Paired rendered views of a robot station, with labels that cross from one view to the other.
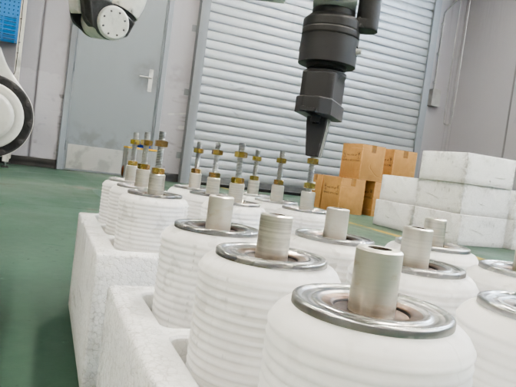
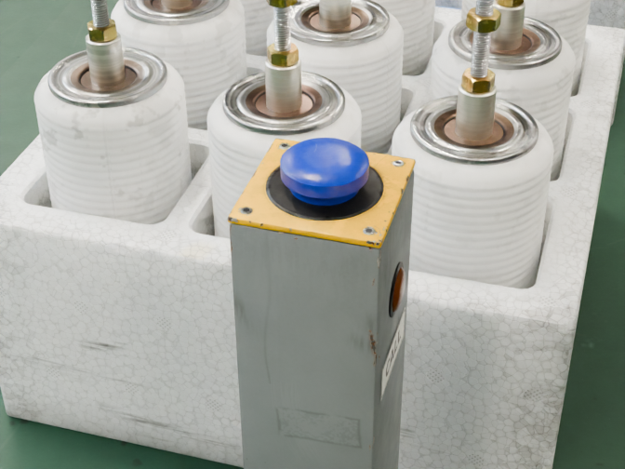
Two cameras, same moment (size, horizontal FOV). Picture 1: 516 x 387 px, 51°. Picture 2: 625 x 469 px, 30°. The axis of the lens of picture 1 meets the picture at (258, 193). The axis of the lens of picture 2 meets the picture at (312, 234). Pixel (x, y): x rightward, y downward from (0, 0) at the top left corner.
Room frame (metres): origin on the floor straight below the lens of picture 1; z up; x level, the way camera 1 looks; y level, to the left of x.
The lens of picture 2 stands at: (1.49, 0.53, 0.61)
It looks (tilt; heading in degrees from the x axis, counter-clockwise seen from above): 36 degrees down; 219
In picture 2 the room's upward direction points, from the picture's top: straight up
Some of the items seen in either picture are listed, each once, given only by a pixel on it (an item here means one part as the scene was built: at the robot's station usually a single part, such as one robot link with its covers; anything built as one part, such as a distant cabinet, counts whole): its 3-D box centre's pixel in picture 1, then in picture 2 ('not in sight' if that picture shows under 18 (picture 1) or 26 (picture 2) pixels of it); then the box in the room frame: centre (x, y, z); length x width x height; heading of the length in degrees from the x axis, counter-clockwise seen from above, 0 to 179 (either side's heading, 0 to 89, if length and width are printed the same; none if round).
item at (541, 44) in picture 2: (140, 187); (504, 42); (0.86, 0.19, 0.25); 0.08 x 0.08 x 0.01
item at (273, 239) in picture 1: (273, 238); not in sight; (0.36, -0.01, 0.26); 0.02 x 0.02 x 0.03
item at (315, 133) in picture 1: (314, 136); not in sight; (0.82, -0.07, 0.37); 0.03 x 0.02 x 0.06; 71
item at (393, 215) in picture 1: (413, 216); not in sight; (3.76, -1.10, 0.09); 0.39 x 0.39 x 0.18; 24
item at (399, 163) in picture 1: (394, 167); not in sight; (4.86, -1.18, 0.45); 0.30 x 0.24 x 0.30; 21
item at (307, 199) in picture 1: (306, 202); not in sight; (0.83, -0.08, 0.26); 0.02 x 0.02 x 0.03
